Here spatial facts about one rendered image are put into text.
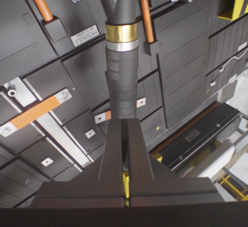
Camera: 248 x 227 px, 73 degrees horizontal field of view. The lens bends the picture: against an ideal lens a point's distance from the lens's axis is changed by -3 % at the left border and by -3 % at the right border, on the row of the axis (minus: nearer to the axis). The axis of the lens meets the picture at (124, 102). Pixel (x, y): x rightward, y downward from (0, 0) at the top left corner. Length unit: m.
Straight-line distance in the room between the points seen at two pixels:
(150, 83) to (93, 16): 0.23
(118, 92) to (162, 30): 0.21
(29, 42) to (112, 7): 0.15
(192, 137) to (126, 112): 0.51
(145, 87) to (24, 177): 0.37
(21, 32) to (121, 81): 0.16
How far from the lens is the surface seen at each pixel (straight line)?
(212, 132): 0.78
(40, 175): 0.51
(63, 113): 0.40
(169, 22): 0.43
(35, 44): 0.31
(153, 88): 0.49
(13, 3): 0.30
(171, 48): 0.46
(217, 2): 0.57
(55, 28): 0.30
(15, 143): 0.43
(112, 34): 0.22
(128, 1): 0.22
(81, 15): 0.33
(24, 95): 0.37
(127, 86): 0.25
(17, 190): 0.53
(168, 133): 0.73
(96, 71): 0.36
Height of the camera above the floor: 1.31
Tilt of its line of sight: 43 degrees down
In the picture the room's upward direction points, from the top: 135 degrees clockwise
